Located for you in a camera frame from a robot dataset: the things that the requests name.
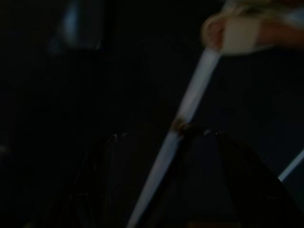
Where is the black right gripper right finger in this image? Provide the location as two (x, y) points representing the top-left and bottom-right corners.
(185, 128), (304, 228)

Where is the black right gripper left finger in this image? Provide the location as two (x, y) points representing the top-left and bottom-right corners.
(62, 132), (133, 228)

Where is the white slanted bar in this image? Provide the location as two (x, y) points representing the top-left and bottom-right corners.
(277, 149), (304, 182)
(126, 46), (224, 228)

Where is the cream pale soft bundle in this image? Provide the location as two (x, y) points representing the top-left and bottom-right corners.
(201, 0), (304, 56)

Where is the dim bluish rounded object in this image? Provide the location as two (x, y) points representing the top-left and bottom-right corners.
(48, 0), (105, 54)

